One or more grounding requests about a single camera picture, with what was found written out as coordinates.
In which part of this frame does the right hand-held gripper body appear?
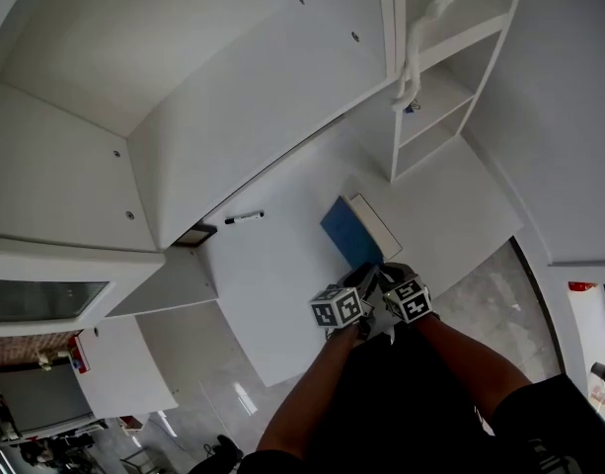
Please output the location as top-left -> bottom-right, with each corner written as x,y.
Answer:
383,274 -> 434,324

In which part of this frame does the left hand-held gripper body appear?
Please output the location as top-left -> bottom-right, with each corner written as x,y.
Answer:
310,285 -> 376,341

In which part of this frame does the blue cover notebook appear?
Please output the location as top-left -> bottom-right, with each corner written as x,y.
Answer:
320,193 -> 404,272

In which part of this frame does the person's right forearm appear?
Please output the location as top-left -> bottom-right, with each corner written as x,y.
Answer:
413,313 -> 533,422

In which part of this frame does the person's left forearm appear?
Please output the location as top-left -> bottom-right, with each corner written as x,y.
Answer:
256,323 -> 360,458

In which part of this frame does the white desk with hutch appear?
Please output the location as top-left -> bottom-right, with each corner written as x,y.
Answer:
0,0 -> 530,389

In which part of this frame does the person's black clothing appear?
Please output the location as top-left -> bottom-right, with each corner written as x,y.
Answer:
188,321 -> 605,474

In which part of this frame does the black and white marker pen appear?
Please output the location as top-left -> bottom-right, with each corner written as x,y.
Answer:
224,209 -> 265,226

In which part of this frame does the small white table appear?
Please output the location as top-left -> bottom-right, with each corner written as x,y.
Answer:
74,313 -> 180,422

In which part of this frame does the white cloth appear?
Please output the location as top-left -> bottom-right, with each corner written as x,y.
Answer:
390,0 -> 459,113

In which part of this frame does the red book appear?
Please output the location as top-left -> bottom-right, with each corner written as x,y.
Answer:
67,333 -> 92,375

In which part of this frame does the small flower bunch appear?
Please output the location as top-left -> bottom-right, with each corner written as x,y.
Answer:
35,351 -> 69,372

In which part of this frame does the grey cabinet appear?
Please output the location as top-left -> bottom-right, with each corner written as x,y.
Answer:
0,360 -> 94,436

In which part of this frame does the dark picture frame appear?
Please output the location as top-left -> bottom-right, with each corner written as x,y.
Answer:
172,222 -> 218,249

